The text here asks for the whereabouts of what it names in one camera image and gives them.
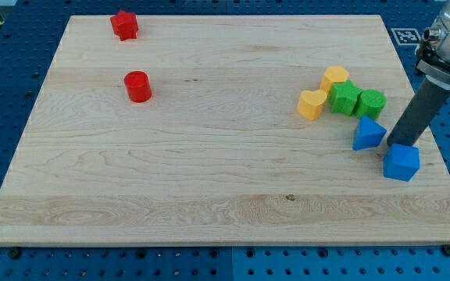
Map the yellow pentagon block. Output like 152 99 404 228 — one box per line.
320 66 350 94

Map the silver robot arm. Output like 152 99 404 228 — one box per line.
387 1 450 146

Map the yellow heart block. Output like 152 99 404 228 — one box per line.
297 90 327 120

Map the blue triangle block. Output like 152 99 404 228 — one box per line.
352 116 387 151

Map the light wooden board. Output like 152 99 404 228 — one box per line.
0 15 450 247

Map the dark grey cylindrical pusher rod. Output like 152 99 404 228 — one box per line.
387 76 450 146

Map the blue cube block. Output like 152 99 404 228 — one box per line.
383 144 420 182

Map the green cylinder block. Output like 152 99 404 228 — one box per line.
355 89 388 120

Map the red star block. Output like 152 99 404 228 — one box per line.
110 10 139 41

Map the red cylinder block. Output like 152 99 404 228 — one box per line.
123 70 152 103

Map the white fiducial marker tag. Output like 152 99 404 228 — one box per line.
391 27 421 46

